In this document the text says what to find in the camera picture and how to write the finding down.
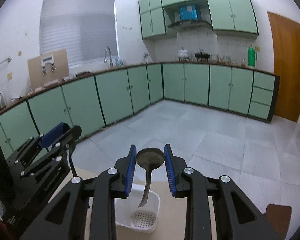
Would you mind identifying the wall towel rail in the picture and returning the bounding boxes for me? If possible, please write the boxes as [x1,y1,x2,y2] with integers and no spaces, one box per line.
[0,56,12,65]

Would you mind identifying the white plastic utensil holder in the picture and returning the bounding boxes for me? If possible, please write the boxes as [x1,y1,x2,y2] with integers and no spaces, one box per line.
[115,184,161,233]

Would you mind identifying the green thermos flask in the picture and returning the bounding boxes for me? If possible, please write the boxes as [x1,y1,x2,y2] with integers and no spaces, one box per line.
[248,45,257,67]

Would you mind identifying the brown wooden stool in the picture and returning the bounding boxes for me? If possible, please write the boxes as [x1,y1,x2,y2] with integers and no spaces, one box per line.
[265,204,292,239]

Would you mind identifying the chrome sink faucet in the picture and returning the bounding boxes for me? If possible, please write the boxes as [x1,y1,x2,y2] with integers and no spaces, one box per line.
[104,46,113,68]

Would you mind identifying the green lower kitchen cabinets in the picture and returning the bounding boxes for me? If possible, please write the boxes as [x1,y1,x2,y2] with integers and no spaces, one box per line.
[0,63,280,157]

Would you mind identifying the green upper wall cabinets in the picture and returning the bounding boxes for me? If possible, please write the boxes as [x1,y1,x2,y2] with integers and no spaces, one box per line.
[139,0,258,40]

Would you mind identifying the black wok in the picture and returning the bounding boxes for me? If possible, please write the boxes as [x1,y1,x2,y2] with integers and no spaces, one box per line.
[194,50,210,62]

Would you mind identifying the white cooking pot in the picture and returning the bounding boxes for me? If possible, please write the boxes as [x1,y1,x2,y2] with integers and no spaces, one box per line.
[178,48,190,61]

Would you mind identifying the steel electric kettle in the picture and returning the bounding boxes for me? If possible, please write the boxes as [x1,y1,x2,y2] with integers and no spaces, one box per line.
[0,93,6,110]

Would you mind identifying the brown cardboard board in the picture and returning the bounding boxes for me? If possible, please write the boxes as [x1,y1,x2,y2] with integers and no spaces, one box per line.
[27,49,69,90]

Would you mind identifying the black range hood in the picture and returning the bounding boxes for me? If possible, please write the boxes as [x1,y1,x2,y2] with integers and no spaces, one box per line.
[167,4,212,32]

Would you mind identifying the grey window blind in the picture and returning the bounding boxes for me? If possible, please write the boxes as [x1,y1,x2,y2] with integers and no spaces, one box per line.
[39,0,118,67]

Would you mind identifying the brown wooden door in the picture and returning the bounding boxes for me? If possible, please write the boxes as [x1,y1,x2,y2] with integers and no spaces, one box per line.
[268,12,300,122]

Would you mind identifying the dark metal ladle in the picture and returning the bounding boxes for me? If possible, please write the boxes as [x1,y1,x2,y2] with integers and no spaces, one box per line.
[136,147,165,208]

